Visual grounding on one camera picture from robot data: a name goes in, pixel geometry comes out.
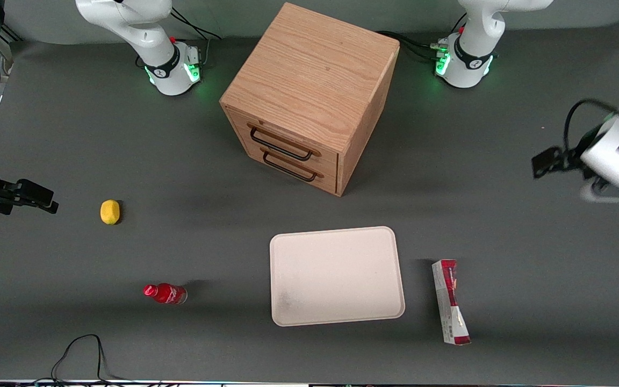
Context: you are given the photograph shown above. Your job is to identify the red cookie box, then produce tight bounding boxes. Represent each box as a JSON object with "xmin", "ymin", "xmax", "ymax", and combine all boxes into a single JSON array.
[{"xmin": 431, "ymin": 259, "xmax": 472, "ymax": 346}]

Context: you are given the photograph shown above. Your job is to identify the beige plastic tray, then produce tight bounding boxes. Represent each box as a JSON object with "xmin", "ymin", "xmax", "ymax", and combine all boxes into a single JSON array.
[{"xmin": 269, "ymin": 226, "xmax": 406, "ymax": 327}]

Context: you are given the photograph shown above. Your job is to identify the yellow lemon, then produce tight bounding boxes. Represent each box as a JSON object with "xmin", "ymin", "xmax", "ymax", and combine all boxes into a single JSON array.
[{"xmin": 100, "ymin": 199, "xmax": 121, "ymax": 225}]

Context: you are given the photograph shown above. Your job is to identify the red soda bottle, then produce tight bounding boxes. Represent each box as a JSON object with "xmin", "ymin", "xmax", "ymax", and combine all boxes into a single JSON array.
[{"xmin": 143, "ymin": 283, "xmax": 188, "ymax": 305}]

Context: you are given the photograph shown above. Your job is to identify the wooden drawer front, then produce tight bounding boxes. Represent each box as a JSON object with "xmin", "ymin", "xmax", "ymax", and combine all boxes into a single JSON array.
[
  {"xmin": 232, "ymin": 110, "xmax": 340, "ymax": 173},
  {"xmin": 245, "ymin": 142, "xmax": 339, "ymax": 195}
]

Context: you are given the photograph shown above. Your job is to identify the wooden drawer cabinet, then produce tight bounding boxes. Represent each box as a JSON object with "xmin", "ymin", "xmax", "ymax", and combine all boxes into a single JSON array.
[{"xmin": 219, "ymin": 2, "xmax": 400, "ymax": 197}]

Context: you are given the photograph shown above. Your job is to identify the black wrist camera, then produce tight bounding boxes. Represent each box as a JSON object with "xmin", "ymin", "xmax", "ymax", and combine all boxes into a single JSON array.
[{"xmin": 531, "ymin": 144, "xmax": 585, "ymax": 180}]

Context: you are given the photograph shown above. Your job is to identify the black looped cable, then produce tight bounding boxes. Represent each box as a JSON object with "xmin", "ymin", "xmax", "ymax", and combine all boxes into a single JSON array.
[{"xmin": 51, "ymin": 334, "xmax": 123, "ymax": 384}]

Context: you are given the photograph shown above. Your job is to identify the black base cables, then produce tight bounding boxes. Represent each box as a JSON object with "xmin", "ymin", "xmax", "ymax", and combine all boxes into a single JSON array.
[
  {"xmin": 170, "ymin": 8, "xmax": 222, "ymax": 69},
  {"xmin": 376, "ymin": 13, "xmax": 467, "ymax": 61}
]

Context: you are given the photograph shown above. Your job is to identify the black metal drawer handle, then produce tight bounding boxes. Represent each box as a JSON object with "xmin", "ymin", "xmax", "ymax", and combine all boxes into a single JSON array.
[
  {"xmin": 247, "ymin": 123, "xmax": 322, "ymax": 162},
  {"xmin": 260, "ymin": 146, "xmax": 325, "ymax": 183}
]

